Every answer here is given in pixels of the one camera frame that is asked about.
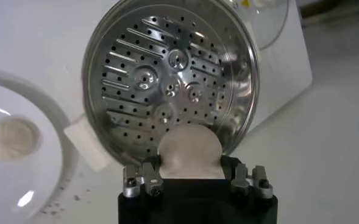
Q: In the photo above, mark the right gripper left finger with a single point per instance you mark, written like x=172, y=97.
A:
x=148, y=176

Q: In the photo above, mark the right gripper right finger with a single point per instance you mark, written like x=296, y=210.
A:
x=246, y=178

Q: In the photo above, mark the white steamed baozi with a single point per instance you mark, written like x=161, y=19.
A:
x=191, y=152

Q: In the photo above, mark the stainless steel steamer basket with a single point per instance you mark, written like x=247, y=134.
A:
x=142, y=54

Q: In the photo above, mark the scattered dark crumbs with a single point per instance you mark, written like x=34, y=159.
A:
x=75, y=198

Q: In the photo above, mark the white oval plate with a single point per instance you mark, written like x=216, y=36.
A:
x=2, y=188

